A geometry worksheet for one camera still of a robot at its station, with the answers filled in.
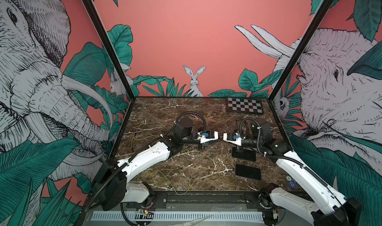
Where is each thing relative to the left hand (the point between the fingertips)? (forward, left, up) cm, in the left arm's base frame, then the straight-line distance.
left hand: (219, 136), depth 70 cm
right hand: (+1, -2, -1) cm, 2 cm away
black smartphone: (-10, -19, -25) cm, 33 cm away
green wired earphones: (-2, 0, -26) cm, 26 cm away
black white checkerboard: (+39, -37, -24) cm, 58 cm away
